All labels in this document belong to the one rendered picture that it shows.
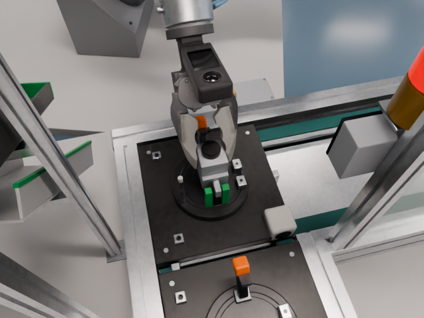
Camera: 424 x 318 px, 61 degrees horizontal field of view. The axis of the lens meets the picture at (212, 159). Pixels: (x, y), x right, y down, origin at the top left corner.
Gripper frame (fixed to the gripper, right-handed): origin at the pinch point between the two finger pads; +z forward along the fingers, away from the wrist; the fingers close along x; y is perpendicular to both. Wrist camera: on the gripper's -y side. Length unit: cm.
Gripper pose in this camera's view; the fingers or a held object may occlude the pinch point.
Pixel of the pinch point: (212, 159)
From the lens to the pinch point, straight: 57.6
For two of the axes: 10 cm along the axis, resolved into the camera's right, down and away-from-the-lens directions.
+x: -9.7, 2.0, -1.3
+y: -1.8, -2.7, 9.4
